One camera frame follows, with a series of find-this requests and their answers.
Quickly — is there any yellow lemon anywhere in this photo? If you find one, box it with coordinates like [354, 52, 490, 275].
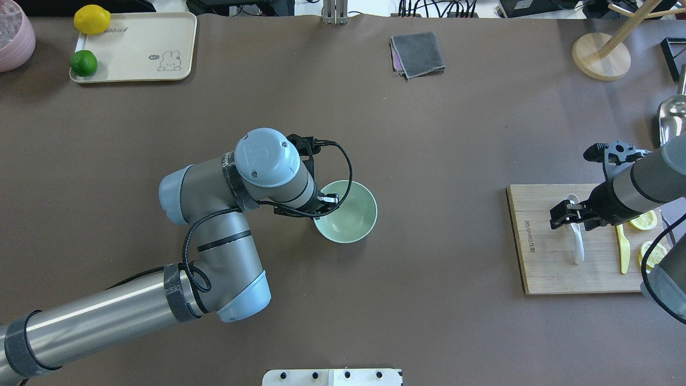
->
[73, 4, 112, 35]

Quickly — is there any lemon slice top single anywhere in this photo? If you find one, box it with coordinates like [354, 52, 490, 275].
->
[629, 210, 658, 231]

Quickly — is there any green lime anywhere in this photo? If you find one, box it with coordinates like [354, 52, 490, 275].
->
[70, 49, 98, 77]

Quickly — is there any lemon slice front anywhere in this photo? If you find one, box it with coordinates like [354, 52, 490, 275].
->
[637, 241, 668, 271]

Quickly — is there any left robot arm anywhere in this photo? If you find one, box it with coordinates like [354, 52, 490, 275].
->
[2, 128, 345, 385]

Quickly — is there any aluminium frame post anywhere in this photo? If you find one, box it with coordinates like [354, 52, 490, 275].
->
[322, 0, 349, 25]

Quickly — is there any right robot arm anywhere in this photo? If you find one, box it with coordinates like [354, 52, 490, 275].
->
[550, 135, 685, 323]

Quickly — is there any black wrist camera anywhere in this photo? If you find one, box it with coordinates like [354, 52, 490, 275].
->
[583, 140, 651, 180]
[286, 134, 326, 177]

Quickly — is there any steel scoop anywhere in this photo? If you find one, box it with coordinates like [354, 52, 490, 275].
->
[658, 64, 685, 147]

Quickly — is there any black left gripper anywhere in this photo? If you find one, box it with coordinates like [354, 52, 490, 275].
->
[273, 188, 340, 218]

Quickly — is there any pink ice bowl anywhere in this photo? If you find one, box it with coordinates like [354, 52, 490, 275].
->
[1, 1, 36, 73]

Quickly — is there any wooden mug tree stand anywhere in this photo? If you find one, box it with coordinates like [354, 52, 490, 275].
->
[571, 1, 685, 81]

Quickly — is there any black picture frame tray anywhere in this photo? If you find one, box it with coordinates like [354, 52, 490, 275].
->
[660, 37, 685, 82]

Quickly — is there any grey folded cloth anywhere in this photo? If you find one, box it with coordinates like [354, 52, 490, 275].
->
[390, 31, 446, 80]

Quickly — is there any beige rabbit tray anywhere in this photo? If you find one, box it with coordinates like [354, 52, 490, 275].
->
[69, 12, 198, 84]

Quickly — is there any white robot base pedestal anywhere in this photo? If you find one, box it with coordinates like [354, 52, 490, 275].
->
[262, 367, 404, 385]

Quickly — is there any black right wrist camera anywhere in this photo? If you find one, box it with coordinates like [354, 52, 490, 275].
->
[583, 140, 651, 180]

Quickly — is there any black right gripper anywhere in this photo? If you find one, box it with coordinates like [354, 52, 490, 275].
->
[550, 182, 622, 231]

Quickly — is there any light green bowl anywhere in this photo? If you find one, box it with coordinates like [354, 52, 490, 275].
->
[314, 181, 378, 243]

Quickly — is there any yellow plastic knife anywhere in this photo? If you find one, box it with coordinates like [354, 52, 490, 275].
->
[615, 225, 631, 274]

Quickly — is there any white plastic spoon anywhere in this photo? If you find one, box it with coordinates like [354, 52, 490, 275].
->
[564, 223, 585, 264]

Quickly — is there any bamboo cutting board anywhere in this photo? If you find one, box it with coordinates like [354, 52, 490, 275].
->
[506, 184, 664, 295]

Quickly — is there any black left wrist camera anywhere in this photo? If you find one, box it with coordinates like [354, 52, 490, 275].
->
[286, 134, 326, 177]

